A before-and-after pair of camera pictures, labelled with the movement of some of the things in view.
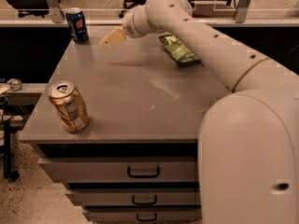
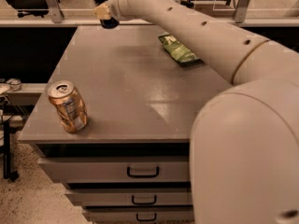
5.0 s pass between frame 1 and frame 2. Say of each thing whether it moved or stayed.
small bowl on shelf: stayed
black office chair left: stayed
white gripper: moved
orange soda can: stayed
